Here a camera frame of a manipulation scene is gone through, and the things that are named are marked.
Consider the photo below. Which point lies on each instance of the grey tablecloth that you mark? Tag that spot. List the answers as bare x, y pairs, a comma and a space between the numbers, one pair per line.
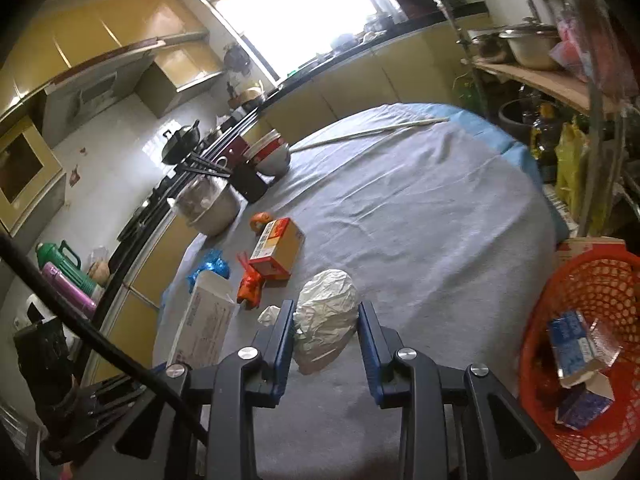
445, 230

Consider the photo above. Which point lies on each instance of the green thermos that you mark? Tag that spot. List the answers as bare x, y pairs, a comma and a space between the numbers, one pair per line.
68, 262

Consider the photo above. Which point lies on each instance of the blue plastic bag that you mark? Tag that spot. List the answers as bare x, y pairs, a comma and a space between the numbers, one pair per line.
213, 262

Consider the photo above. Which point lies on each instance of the white pot with bag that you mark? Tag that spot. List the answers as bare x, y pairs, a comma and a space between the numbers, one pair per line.
207, 205

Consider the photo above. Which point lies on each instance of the range hood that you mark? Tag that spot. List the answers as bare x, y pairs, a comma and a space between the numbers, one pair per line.
74, 101

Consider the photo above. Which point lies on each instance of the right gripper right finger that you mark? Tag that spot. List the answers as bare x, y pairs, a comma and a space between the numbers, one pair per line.
455, 424

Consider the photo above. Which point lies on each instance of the steel pot on rack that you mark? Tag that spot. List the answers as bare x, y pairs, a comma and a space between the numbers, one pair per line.
531, 44

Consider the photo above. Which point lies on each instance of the orange wrapper bundle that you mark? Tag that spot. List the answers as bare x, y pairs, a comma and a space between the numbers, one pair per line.
250, 288

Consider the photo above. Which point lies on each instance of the purple thermos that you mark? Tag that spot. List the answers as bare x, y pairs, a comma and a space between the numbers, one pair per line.
73, 294

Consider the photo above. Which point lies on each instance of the black chopstick holder cup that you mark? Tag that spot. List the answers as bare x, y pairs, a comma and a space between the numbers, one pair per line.
242, 177

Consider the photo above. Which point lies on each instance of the white long carton box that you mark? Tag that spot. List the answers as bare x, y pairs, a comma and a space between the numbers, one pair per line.
203, 327

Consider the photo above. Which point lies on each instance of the gas stove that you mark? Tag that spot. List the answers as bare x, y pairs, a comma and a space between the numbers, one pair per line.
169, 187

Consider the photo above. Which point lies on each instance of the red plastic trash basket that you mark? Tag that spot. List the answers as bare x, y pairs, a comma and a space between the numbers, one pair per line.
594, 422

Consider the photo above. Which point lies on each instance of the stacked red white bowls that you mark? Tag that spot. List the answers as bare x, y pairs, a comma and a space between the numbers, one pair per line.
270, 155

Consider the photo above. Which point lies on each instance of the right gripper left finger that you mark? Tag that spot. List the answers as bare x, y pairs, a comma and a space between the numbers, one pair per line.
152, 442

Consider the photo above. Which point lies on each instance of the small orange fruit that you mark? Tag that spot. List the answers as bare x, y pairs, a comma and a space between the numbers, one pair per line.
259, 221

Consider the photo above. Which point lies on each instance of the blue white carton in basket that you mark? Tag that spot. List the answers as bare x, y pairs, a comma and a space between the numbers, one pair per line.
581, 349

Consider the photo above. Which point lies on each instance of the orange cardboard box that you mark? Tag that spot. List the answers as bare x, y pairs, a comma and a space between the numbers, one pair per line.
276, 250

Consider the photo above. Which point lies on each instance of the metal storage rack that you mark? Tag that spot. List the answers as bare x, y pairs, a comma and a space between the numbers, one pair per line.
599, 94

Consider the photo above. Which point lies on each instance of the long wooden stick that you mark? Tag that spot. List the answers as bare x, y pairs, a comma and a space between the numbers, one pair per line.
371, 132

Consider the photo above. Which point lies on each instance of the white plastic bag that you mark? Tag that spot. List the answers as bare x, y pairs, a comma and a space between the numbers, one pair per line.
324, 319

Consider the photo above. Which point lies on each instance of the black wok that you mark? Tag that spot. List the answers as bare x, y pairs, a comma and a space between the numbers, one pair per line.
180, 143

